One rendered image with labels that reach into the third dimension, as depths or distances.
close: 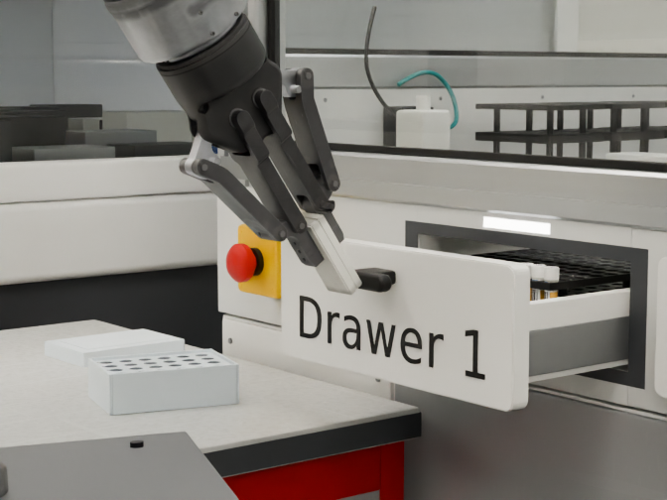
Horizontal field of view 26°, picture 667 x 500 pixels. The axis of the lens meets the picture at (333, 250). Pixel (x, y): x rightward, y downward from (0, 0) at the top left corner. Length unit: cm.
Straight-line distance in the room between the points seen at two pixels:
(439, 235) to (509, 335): 28
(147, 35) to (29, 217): 90
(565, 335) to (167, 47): 38
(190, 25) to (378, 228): 46
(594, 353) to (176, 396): 40
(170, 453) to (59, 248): 109
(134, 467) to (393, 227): 63
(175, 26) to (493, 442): 52
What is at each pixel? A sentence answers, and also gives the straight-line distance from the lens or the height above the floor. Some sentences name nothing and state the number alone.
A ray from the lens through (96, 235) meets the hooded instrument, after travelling 193.
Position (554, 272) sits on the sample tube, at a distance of 118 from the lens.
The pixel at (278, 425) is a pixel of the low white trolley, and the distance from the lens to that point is 128.
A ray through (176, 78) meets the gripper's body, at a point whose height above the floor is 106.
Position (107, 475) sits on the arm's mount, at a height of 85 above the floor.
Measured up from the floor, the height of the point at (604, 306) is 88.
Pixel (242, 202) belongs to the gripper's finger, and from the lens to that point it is 106.
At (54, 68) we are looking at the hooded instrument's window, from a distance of 192.
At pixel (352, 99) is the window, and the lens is 145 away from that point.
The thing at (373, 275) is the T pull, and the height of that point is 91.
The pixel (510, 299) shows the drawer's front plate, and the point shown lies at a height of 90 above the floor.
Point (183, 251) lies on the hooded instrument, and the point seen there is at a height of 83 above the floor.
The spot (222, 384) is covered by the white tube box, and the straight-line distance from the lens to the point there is 136.
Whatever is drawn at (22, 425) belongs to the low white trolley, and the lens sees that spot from 131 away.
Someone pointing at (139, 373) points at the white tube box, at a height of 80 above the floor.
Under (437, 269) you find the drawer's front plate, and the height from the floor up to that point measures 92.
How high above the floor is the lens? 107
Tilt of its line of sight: 7 degrees down
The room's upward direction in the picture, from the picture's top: straight up
